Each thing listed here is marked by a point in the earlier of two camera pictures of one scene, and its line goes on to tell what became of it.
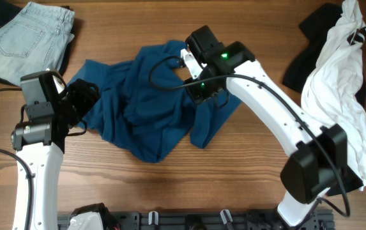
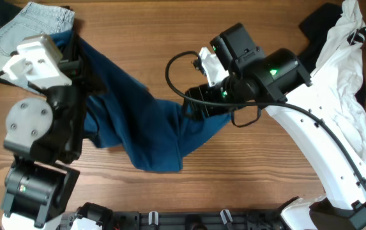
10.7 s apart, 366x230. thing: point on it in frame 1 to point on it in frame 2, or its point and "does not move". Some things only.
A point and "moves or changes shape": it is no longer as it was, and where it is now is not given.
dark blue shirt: [144, 111] moves or changes shape
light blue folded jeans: [36, 41] does not move
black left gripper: [80, 89] to [76, 70]
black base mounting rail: [207, 220] does not move
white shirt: [331, 94] does not move
